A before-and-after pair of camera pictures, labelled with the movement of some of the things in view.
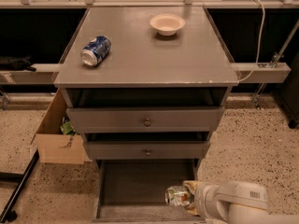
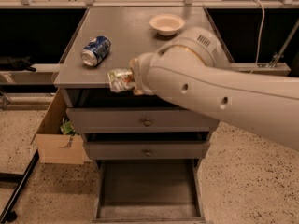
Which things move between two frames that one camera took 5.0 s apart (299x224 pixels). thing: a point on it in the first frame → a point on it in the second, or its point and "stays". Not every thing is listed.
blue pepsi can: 95,50 stays
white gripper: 204,197 → 143,73
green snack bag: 67,128 stays
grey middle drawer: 147,149 stays
